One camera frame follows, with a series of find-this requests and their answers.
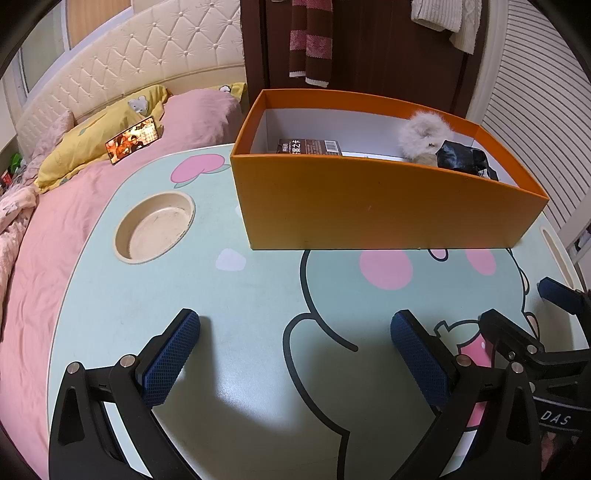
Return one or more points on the grey furry pompom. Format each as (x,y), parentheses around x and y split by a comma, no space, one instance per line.
(420,134)

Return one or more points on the pink fuzzy blanket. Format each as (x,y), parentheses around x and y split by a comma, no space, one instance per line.
(14,207)

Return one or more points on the brown card box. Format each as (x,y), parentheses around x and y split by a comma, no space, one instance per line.
(314,147)

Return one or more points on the white slatted blinds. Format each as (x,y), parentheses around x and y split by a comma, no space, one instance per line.
(545,115)

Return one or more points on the dark brown door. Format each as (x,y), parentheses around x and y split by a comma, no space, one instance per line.
(383,55)

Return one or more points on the small yellow printed pillow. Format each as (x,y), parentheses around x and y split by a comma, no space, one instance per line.
(233,90)

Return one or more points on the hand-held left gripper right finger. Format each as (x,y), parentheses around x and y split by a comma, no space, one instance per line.
(418,360)

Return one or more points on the window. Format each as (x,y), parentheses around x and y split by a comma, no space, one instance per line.
(46,55)

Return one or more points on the cream tufted headboard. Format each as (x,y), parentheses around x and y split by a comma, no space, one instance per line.
(138,50)

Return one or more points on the white knitted sweater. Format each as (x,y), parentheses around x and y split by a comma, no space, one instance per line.
(461,27)

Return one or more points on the brown pink striped scarf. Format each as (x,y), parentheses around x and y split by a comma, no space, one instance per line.
(318,46)

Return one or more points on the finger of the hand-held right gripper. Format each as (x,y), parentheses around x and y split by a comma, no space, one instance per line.
(561,295)
(508,334)

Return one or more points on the pink pillow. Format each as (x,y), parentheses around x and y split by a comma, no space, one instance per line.
(198,120)

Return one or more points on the orange cardboard box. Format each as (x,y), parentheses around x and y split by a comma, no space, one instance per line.
(369,207)

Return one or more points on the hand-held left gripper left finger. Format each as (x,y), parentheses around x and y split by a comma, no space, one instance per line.
(171,360)

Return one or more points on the large yellow pillow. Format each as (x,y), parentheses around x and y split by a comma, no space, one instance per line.
(78,152)

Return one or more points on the smartphone with lit screen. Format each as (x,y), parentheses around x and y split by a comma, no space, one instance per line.
(134,141)

